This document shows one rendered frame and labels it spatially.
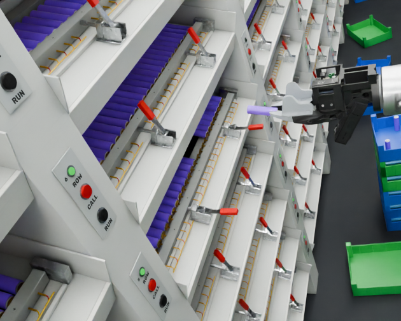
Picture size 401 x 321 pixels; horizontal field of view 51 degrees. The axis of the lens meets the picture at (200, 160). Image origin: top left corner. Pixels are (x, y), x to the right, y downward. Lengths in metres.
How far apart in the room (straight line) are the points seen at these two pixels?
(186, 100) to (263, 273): 0.60
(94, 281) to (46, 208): 0.13
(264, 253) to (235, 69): 0.53
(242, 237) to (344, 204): 1.11
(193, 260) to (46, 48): 0.45
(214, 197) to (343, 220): 1.22
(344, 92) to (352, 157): 1.52
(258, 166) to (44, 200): 0.84
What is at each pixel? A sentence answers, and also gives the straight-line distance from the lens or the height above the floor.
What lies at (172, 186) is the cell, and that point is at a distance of 0.90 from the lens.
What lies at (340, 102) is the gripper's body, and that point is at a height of 1.08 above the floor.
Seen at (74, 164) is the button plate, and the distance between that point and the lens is 0.52.
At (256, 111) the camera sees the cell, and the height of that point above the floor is 1.06.
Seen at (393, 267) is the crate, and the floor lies 0.00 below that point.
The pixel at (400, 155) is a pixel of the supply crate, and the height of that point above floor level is 0.42.
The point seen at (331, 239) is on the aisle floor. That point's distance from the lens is 1.99.
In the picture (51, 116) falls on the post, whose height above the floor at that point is 1.36.
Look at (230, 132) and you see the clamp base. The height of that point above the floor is 0.97.
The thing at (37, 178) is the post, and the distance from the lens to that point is 0.48.
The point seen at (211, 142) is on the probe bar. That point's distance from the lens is 0.99.
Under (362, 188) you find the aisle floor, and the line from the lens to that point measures 2.18.
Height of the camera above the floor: 1.55
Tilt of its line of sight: 36 degrees down
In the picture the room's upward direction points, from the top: 24 degrees counter-clockwise
